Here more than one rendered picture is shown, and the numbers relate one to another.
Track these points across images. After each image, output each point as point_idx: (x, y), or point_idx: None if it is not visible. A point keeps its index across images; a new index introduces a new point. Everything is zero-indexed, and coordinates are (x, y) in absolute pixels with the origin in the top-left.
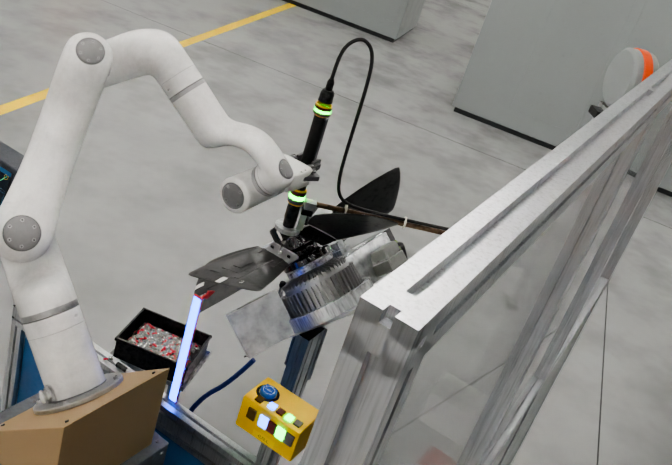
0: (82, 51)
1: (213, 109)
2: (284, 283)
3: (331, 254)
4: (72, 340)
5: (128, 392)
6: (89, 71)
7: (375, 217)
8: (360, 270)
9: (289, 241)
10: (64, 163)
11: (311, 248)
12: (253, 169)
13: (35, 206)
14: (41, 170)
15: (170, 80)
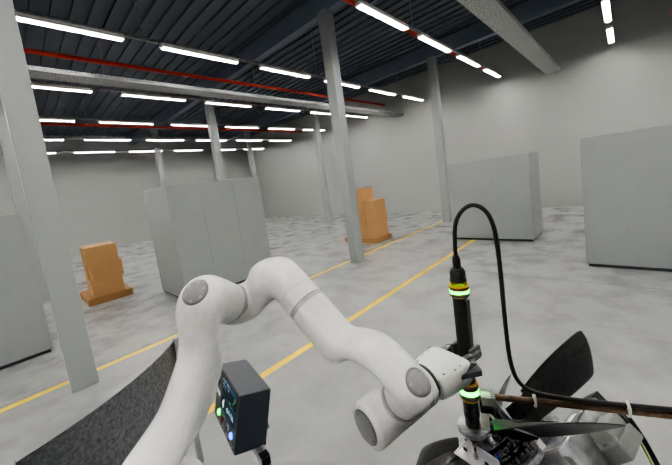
0: (186, 294)
1: (327, 320)
2: None
3: (540, 452)
4: None
5: None
6: (193, 312)
7: (583, 423)
8: (587, 461)
9: (482, 440)
10: (184, 414)
11: (512, 446)
12: (383, 385)
13: None
14: (158, 428)
15: (283, 300)
